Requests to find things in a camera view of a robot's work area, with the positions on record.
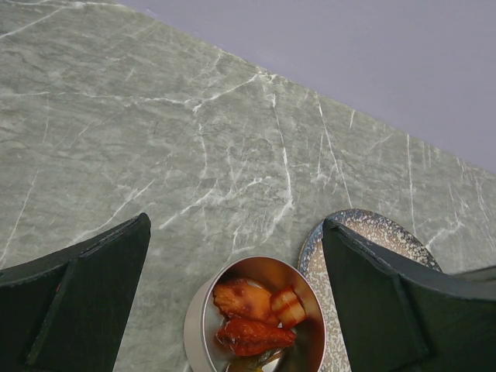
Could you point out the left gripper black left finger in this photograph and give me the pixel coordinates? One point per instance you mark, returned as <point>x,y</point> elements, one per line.
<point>68,310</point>

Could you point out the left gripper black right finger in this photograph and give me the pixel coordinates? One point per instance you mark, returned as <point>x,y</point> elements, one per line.
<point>399,315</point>

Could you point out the brown braised food piece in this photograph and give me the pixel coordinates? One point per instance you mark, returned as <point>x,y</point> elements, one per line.
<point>256,362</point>

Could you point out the orange chicken wing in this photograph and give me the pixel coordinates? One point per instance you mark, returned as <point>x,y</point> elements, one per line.
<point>240,299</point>

